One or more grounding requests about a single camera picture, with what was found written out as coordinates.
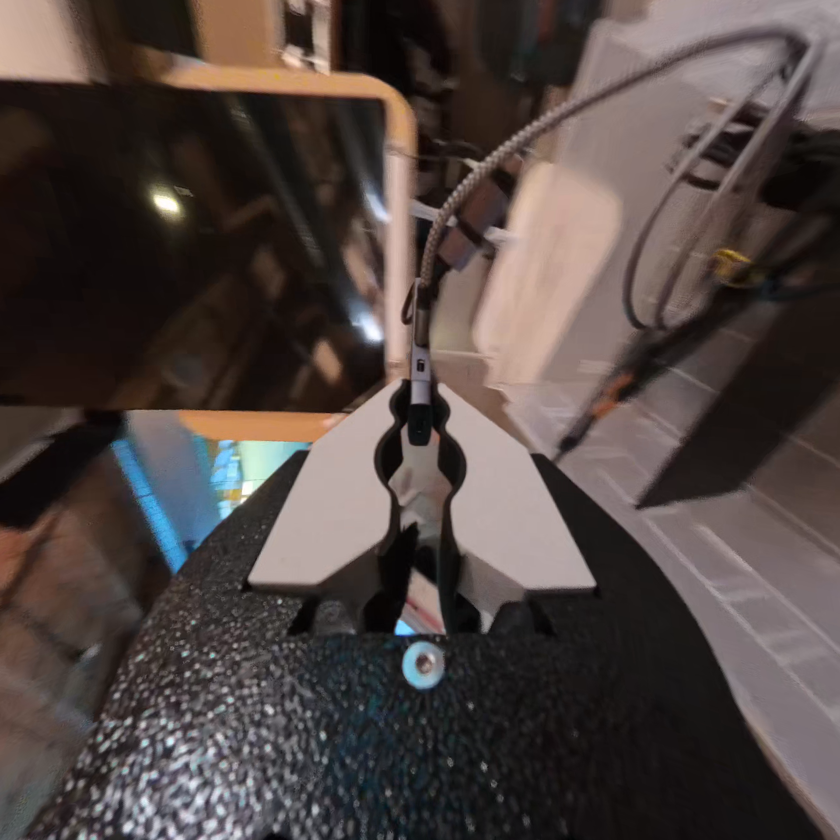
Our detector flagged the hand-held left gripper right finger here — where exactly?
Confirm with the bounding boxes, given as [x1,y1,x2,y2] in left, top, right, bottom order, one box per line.
[430,381,599,632]

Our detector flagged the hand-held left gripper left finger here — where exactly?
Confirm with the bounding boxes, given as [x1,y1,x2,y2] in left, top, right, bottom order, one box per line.
[247,381,404,631]

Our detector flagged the grey braided usb-c cable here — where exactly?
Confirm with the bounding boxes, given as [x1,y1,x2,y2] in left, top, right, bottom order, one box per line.
[399,28,826,448]

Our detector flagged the black cable with orange plug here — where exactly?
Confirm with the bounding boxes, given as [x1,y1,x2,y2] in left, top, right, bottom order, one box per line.
[554,328,664,463]

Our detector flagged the clear plastic bin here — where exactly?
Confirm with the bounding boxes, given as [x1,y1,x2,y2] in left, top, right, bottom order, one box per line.
[505,13,840,782]

